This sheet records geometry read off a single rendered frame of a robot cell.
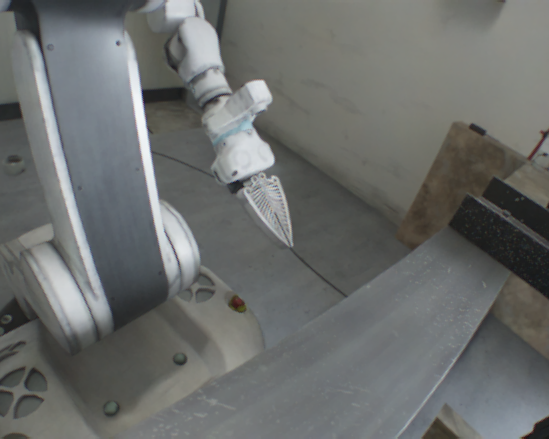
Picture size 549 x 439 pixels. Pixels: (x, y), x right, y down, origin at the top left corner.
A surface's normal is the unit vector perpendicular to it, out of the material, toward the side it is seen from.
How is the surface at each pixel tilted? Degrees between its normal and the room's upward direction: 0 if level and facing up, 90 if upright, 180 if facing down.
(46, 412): 0
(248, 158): 46
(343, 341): 0
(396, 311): 0
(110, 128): 70
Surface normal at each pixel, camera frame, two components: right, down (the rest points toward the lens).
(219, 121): -0.21, 0.17
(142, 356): 0.22, -0.78
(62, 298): 0.61, -0.27
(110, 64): 0.77, 0.22
